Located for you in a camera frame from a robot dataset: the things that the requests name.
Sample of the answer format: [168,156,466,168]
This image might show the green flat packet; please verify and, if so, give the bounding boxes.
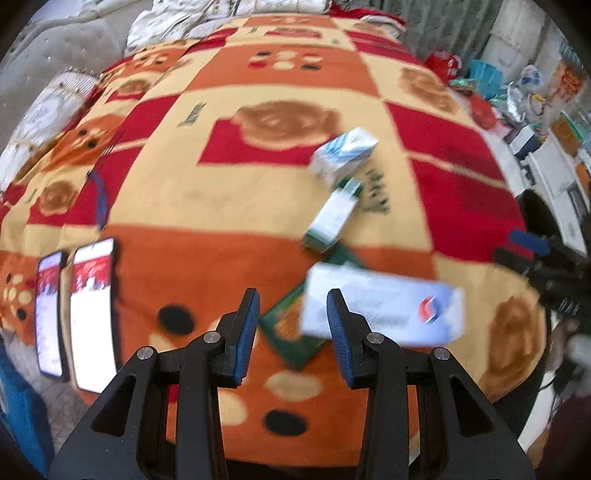
[259,244,366,371]

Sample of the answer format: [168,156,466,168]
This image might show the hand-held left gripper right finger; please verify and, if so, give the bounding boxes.
[326,288,536,480]

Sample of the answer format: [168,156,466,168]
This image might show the red orange printed blanket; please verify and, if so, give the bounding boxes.
[0,14,548,462]

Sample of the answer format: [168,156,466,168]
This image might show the red plastic bag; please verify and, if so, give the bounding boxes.
[468,92,499,131]

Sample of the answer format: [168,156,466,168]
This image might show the silver foil bag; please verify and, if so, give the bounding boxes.
[505,80,530,123]

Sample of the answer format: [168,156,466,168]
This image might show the grey tufted backrest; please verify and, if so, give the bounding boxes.
[0,0,154,139]

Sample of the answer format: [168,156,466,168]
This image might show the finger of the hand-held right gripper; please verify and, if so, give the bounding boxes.
[507,229,589,278]
[492,247,561,296]

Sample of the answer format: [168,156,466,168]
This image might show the teal gift bag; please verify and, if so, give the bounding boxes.
[468,60,502,93]

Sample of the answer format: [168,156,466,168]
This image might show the blue cloth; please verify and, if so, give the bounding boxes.
[0,351,55,477]

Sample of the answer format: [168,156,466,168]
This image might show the brown box green top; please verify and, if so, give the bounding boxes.
[549,113,583,156]

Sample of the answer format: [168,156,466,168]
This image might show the green white small box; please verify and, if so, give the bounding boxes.
[302,178,364,254]

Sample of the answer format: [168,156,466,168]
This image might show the person's maroon clothing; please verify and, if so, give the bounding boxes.
[526,397,591,480]

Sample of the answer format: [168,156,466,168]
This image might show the white television cabinet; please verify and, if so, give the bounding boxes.
[526,148,591,254]

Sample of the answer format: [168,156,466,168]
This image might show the red gift bag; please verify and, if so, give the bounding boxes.
[425,52,462,85]

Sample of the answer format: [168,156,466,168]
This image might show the blue cable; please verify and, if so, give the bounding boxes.
[87,171,110,232]

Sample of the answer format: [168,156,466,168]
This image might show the white blue plastic bag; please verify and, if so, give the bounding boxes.
[519,65,544,89]

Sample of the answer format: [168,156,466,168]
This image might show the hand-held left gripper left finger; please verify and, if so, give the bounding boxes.
[47,287,262,480]

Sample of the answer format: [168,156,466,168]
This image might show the large smartphone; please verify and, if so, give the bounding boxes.
[69,237,119,394]

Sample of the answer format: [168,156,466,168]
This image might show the red hanging decoration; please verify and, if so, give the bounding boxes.
[556,60,585,101]

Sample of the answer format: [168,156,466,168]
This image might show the white blue striped carton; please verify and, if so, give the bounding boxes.
[308,127,379,188]

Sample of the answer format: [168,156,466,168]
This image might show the folded red blanket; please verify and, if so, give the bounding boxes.
[330,0,408,33]

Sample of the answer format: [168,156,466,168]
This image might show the small smartphone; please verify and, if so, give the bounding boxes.
[36,250,71,381]

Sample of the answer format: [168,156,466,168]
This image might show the white embroidered pillow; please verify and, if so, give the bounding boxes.
[126,0,225,52]
[203,0,333,21]

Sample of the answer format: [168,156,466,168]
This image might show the white box red blue logo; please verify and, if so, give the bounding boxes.
[300,262,467,349]

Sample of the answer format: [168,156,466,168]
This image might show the white navy box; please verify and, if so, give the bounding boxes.
[508,124,543,158]

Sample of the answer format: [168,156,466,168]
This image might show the beige striped edge pillow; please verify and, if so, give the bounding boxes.
[0,71,101,186]

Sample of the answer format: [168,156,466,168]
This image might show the green patterned curtain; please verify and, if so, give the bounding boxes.
[402,0,509,62]

